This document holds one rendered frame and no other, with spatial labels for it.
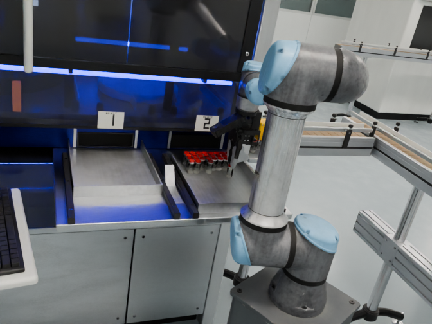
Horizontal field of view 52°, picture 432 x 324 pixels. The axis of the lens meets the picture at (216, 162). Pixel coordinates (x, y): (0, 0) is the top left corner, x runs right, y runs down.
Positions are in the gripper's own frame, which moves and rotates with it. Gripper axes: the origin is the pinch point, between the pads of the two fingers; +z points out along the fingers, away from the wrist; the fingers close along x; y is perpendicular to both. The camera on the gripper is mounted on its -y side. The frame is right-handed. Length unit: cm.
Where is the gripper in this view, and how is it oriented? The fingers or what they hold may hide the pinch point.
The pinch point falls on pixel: (229, 163)
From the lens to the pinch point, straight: 153.8
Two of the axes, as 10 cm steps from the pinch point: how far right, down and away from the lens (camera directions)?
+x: -3.2, -4.4, 8.4
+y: 9.3, 0.0, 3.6
